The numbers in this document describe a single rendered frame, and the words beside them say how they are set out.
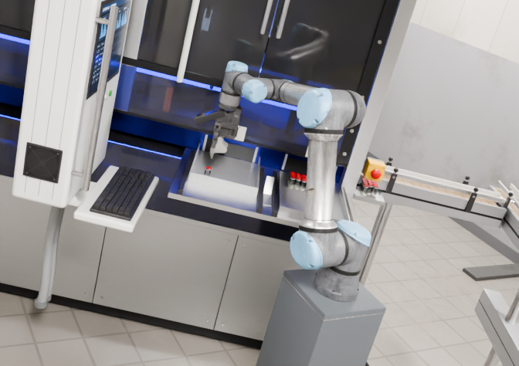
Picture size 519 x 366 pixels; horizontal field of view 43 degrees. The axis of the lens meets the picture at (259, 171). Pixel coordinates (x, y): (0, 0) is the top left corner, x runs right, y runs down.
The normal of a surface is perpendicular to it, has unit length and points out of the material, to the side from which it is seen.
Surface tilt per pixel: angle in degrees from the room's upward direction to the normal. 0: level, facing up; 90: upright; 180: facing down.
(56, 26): 90
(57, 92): 90
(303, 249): 97
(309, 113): 83
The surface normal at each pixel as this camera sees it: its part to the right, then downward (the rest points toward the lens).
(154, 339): 0.24, -0.90
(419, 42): -0.85, -0.02
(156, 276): -0.02, 0.36
